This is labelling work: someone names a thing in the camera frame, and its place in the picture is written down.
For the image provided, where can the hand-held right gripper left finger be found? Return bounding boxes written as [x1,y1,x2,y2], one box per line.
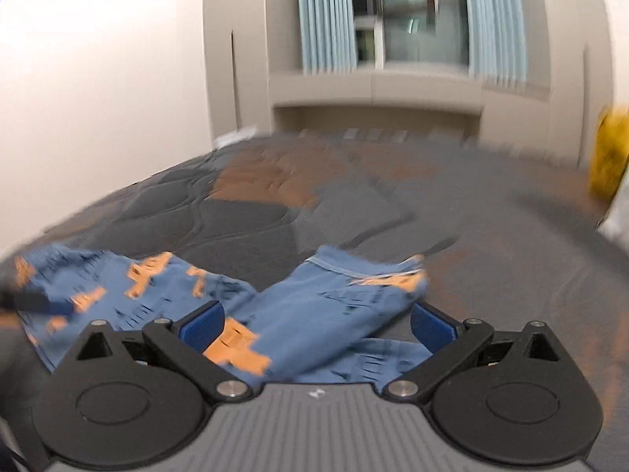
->
[61,300,252,402]

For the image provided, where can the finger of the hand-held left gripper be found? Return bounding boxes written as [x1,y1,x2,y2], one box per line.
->
[0,286,75,316]

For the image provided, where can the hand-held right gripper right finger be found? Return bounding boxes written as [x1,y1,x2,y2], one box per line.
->
[384,302,567,402]

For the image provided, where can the blue pants with orange print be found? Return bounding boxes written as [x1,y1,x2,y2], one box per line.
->
[12,245,433,385]

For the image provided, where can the grey and orange quilted bed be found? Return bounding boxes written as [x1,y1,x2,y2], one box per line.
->
[0,130,629,472]

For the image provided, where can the white cloth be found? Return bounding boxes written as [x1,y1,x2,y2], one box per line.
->
[596,201,629,245]

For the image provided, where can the beige window shelf unit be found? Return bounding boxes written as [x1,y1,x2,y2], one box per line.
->
[268,65,552,149]

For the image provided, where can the yellow object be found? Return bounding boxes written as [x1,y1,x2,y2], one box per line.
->
[589,105,629,203]

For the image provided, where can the beige wardrobe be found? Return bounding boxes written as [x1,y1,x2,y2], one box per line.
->
[203,0,276,149]

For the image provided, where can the window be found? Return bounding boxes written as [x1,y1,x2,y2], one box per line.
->
[348,0,471,68]

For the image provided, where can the light blue curtain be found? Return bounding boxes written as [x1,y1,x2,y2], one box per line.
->
[461,0,530,90]
[295,0,357,76]

